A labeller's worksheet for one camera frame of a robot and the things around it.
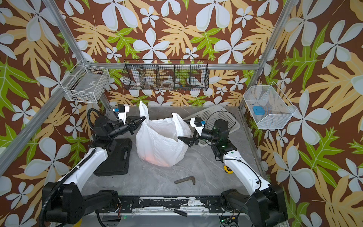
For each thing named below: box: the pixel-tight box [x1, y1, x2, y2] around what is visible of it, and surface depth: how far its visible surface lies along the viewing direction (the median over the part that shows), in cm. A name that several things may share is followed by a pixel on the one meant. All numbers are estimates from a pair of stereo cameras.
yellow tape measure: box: [223, 165, 234, 175], surface depth 86 cm
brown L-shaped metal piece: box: [173, 175, 196, 185], surface depth 85 cm
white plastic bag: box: [135, 100, 192, 167], surface depth 76 cm
